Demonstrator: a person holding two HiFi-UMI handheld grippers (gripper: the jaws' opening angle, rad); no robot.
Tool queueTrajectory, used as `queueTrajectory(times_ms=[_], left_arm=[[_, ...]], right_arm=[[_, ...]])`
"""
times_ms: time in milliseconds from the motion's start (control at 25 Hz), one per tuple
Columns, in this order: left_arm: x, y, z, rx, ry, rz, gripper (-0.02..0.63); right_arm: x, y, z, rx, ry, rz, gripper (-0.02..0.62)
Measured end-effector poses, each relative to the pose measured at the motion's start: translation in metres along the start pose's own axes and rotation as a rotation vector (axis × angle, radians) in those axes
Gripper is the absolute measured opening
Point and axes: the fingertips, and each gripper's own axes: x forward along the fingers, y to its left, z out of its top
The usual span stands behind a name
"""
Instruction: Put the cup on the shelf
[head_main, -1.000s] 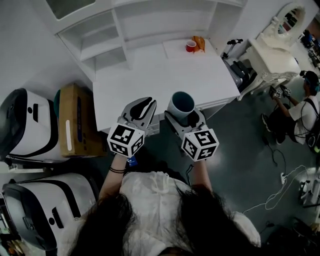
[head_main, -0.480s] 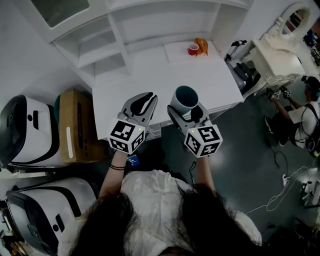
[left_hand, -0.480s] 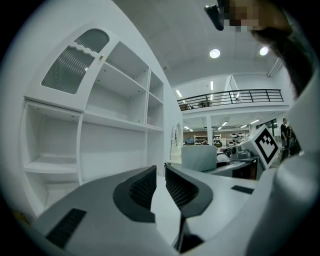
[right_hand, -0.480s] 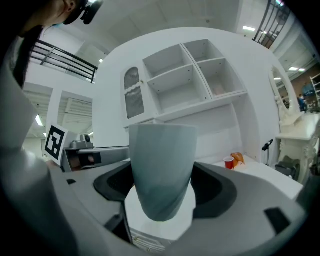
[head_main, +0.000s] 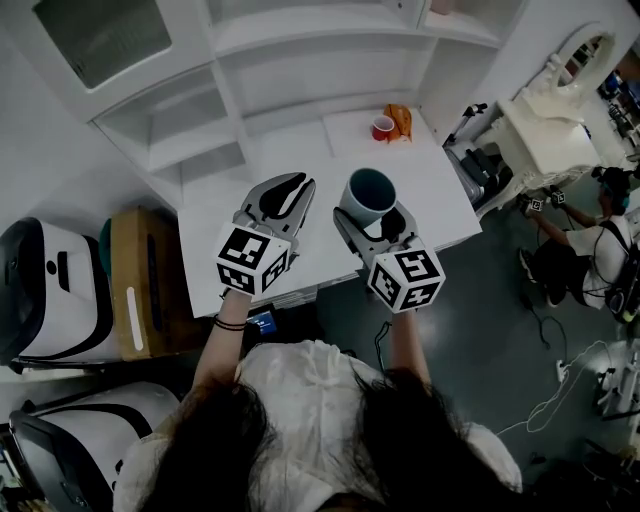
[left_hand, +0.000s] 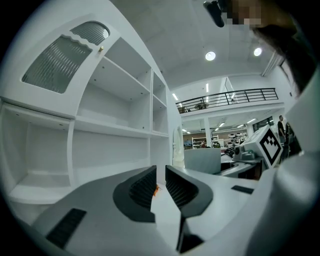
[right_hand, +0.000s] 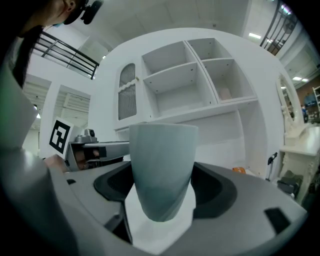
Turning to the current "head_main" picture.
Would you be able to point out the cream dressing table with mirror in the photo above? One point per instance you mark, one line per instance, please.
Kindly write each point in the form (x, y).
(550, 135)

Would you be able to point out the small blue screen device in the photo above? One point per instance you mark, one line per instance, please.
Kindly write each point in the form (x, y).
(265, 322)

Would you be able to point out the white black robot base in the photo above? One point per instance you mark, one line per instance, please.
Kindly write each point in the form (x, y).
(75, 320)
(100, 425)

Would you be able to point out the person's left forearm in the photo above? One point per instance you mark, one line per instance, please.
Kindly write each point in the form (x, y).
(220, 345)

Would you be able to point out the pale blue cup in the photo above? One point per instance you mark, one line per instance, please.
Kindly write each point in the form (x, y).
(357, 212)

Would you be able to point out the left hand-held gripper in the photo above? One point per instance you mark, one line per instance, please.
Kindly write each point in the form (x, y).
(250, 260)

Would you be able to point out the orange snack packet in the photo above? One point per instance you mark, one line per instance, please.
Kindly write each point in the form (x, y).
(401, 120)

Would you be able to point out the white metal equipment stand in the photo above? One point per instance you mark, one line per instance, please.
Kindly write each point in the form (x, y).
(627, 380)

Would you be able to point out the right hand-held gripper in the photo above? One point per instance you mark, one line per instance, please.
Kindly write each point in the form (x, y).
(405, 280)

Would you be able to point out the red cup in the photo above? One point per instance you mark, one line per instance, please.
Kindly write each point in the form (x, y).
(380, 131)

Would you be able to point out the teal round object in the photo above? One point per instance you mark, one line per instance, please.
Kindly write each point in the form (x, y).
(105, 245)

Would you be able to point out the white desk hutch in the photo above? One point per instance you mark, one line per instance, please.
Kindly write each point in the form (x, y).
(320, 47)

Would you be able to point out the person's right forearm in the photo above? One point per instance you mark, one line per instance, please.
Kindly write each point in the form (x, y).
(407, 345)

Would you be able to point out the black bag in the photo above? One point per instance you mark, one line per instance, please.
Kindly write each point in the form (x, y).
(615, 470)

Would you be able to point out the black suitcase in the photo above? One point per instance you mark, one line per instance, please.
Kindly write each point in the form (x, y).
(475, 170)

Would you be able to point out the white shirt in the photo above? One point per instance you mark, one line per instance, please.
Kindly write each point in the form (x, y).
(310, 400)

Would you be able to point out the white desk with hutch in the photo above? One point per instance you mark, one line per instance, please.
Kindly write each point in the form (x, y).
(310, 155)

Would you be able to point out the brown cardboard box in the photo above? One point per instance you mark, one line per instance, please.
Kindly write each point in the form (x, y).
(165, 260)

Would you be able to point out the white power strip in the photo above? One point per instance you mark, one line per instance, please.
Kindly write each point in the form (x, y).
(562, 370)

